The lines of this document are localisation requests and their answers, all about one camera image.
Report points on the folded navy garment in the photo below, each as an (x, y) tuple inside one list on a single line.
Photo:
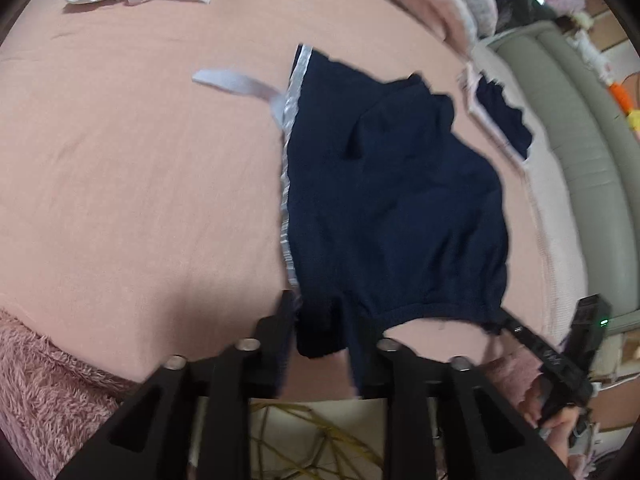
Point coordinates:
[(502, 115)]

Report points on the yellow plush toy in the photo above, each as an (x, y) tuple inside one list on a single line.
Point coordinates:
[(634, 121)]

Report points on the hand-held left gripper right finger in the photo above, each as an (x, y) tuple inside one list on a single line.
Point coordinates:
[(400, 385)]

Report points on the navy garment with white stripes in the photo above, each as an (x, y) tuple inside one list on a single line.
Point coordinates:
[(390, 200)]

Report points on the pale pink quilt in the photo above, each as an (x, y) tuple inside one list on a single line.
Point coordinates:
[(552, 230)]

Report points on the person's right hand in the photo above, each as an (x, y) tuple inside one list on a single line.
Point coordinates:
[(562, 425)]

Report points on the bed with pink sheet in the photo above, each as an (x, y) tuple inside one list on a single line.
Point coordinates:
[(140, 170)]

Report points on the yellow line patterned mat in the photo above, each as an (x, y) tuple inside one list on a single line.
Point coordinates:
[(310, 440)]

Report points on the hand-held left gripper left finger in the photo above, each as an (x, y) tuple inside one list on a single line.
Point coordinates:
[(279, 332)]

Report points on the grey-green padded headboard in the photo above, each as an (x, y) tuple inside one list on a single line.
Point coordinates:
[(580, 125)]

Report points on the pink fluffy blanket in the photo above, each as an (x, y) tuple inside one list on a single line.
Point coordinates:
[(45, 390)]

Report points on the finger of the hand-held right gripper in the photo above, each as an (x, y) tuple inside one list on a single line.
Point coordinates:
[(527, 337)]

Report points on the orange plush toy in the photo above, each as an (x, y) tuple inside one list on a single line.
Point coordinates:
[(620, 95)]

